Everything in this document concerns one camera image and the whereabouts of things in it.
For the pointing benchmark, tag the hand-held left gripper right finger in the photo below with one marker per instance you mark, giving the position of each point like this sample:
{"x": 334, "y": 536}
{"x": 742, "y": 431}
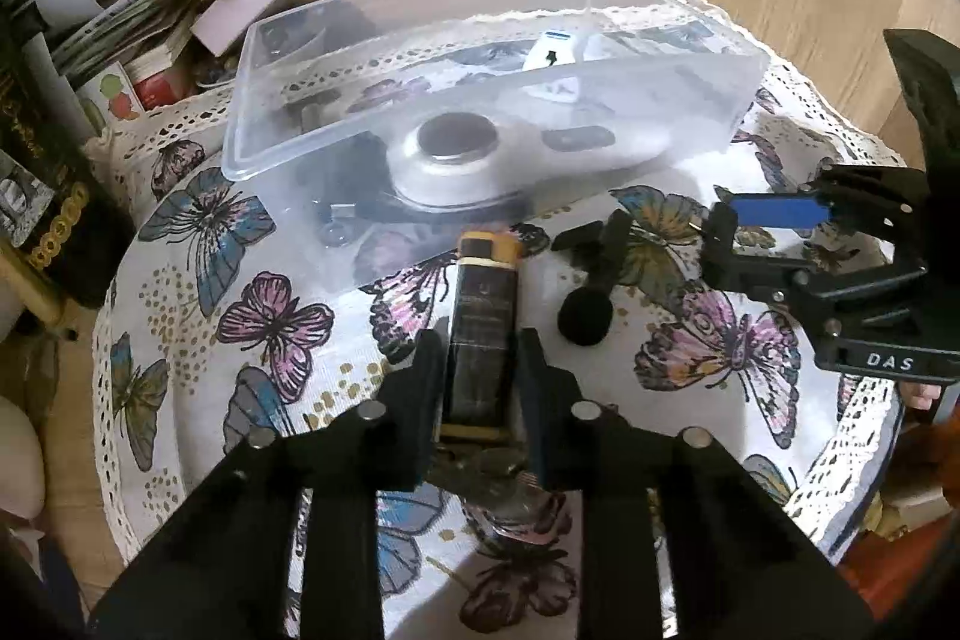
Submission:
{"x": 531, "y": 404}

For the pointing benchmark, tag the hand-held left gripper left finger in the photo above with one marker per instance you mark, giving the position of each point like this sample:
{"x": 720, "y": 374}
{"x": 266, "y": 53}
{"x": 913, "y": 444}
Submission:
{"x": 430, "y": 389}

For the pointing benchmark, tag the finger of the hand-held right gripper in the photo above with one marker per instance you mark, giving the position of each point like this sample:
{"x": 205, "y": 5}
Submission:
{"x": 750, "y": 269}
{"x": 780, "y": 209}

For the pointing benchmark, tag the clear plastic container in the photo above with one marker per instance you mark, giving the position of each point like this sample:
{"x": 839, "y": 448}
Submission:
{"x": 315, "y": 85}

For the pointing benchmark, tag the person's right hand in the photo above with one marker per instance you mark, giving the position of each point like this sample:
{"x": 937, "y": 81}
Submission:
{"x": 921, "y": 396}

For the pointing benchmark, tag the butterfly print tablecloth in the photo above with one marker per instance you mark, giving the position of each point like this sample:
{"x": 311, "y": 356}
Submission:
{"x": 247, "y": 325}

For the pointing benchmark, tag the white device with dark disc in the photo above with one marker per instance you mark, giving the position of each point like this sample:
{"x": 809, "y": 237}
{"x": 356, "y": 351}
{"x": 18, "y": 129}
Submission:
{"x": 457, "y": 160}

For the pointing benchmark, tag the small white adapter blue mark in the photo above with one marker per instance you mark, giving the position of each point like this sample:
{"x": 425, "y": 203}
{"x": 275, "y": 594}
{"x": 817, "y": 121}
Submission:
{"x": 551, "y": 55}

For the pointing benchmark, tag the red and white packet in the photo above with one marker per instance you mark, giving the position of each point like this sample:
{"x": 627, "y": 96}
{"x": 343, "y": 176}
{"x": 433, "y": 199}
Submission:
{"x": 157, "y": 85}

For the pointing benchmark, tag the white rounded object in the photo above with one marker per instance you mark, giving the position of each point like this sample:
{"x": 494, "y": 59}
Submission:
{"x": 19, "y": 460}

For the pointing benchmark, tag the dark box with gold print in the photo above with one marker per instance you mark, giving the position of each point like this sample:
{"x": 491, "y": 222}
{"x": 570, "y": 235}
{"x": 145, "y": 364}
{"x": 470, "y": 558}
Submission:
{"x": 52, "y": 190}

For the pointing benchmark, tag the white cardboard box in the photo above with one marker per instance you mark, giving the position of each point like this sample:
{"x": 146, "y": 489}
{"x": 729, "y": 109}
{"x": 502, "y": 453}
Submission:
{"x": 240, "y": 3}

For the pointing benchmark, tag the card with fruit print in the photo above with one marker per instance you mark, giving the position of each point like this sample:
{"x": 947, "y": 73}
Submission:
{"x": 112, "y": 96}

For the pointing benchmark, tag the stack of printed papers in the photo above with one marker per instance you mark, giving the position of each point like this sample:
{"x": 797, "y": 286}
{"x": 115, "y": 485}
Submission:
{"x": 120, "y": 29}

